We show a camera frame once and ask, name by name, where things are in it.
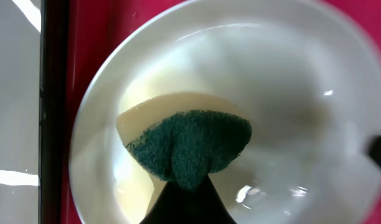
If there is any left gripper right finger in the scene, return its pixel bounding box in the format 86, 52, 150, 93
190, 175, 236, 224

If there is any black water tray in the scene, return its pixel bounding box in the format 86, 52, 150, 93
0, 0, 68, 223

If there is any green yellow sponge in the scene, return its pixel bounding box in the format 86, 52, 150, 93
116, 92, 252, 191

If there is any red plastic tray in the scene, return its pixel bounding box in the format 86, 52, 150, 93
60, 0, 381, 224

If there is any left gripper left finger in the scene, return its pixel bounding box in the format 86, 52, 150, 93
140, 182, 190, 224

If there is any white plate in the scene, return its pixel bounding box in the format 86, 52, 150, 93
68, 0, 381, 224

